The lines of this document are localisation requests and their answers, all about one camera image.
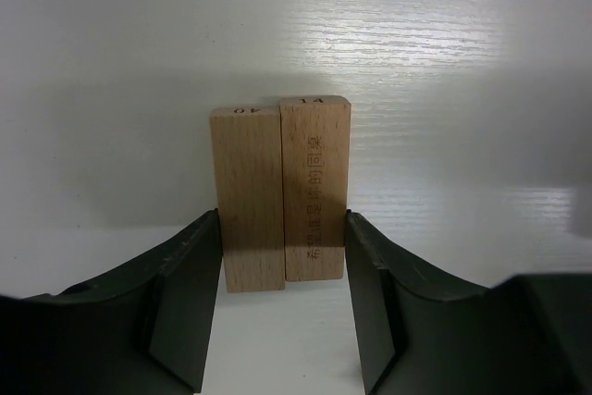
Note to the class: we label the wood plank block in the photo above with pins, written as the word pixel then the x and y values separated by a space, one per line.
pixel 246 143

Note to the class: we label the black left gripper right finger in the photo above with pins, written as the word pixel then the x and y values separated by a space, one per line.
pixel 421 330

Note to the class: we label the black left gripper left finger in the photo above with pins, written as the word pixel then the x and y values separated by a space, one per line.
pixel 142 327

